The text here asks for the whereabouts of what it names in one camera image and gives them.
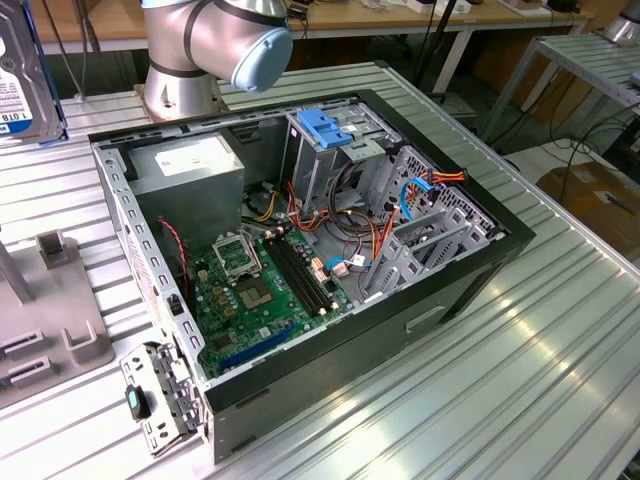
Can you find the blue SATA wire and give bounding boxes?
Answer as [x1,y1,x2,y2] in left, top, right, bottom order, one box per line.
[399,175,437,222]

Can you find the orange red power wire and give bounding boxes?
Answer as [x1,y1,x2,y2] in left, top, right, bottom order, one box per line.
[422,168,467,185]

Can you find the hard disk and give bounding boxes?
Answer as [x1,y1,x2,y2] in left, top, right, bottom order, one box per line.
[0,0,69,147]

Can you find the grey metal disk bay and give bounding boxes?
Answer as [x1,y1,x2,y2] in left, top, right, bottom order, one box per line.
[357,144,506,306]

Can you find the black RAM slot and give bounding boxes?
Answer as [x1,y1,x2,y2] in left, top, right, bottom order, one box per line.
[277,232,337,310]
[263,237,326,317]

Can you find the grey optical drive cage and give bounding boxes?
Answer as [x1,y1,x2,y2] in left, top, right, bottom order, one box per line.
[279,99,401,211]

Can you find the green motherboard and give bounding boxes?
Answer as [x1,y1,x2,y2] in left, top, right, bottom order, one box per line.
[188,227,357,380]

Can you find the metal socket cover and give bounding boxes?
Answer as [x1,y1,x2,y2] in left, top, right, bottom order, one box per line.
[212,232,264,281]

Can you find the blue plastic drive latch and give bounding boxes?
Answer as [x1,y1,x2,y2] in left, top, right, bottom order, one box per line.
[295,108,352,150]

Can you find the blue expansion slot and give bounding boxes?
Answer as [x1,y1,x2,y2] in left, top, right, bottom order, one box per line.
[218,322,297,372]

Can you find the black PC case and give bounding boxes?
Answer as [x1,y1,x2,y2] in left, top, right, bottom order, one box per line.
[87,88,537,466]

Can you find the grey power supply unit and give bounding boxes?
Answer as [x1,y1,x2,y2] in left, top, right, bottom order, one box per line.
[127,130,247,256]

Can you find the wooden desk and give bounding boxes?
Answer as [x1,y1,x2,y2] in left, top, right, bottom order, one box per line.
[29,0,599,96]

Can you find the black latch with teal button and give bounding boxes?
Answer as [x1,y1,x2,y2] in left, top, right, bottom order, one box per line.
[124,383,152,420]

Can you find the grey parts rack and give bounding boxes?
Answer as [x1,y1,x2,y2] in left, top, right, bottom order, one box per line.
[0,228,116,411]

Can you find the brown cardboard box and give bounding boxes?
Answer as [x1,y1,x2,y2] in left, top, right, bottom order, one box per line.
[535,162,640,249]

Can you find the metal slat side table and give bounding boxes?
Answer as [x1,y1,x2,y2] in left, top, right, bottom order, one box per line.
[482,33,640,146]

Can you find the blue wire with white label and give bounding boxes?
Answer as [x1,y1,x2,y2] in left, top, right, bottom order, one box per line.
[323,255,354,275]

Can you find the orange red wire bundle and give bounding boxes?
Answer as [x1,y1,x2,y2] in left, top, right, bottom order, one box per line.
[285,180,332,235]

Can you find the thick black cable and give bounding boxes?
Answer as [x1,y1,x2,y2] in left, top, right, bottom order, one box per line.
[329,159,386,236]

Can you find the yellow black wire bundle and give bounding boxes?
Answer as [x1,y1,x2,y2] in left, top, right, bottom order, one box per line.
[244,182,281,224]

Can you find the orange wire strands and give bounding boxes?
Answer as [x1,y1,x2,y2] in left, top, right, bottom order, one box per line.
[367,207,402,264]

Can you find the red black fan wire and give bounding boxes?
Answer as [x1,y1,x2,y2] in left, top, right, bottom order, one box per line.
[156,215,191,299]

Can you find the square brown base plate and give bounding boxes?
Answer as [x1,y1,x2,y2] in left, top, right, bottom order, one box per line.
[132,83,227,124]

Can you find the metal card retention bracket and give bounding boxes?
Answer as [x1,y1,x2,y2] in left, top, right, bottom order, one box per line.
[119,341,209,459]

